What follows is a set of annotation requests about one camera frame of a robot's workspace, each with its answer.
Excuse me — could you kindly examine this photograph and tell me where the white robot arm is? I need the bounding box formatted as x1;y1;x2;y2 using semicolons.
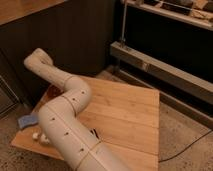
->
24;48;130;171

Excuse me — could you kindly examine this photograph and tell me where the black striped rectangular block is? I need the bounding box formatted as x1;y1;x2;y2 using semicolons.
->
90;129;99;139

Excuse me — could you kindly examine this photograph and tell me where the metal shelf rack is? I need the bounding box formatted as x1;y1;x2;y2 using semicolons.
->
110;0;213;129

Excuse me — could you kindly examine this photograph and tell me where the white lotion bottle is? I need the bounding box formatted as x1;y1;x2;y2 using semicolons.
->
32;132;50;145

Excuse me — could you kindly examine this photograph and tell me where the blue sponge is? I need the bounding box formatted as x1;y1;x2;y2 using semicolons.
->
18;114;38;130

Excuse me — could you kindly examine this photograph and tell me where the wooden counter top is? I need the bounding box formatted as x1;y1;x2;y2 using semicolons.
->
0;0;66;25

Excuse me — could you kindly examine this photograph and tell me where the black floor cable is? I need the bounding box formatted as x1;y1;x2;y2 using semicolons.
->
158;129;213;164

